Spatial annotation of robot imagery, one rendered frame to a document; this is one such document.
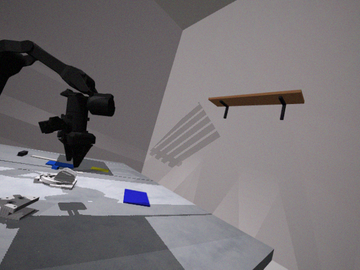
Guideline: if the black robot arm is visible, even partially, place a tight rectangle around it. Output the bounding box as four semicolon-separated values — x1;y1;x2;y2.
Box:
0;39;115;134

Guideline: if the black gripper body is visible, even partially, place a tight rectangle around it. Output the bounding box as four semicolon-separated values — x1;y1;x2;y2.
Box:
57;111;96;145

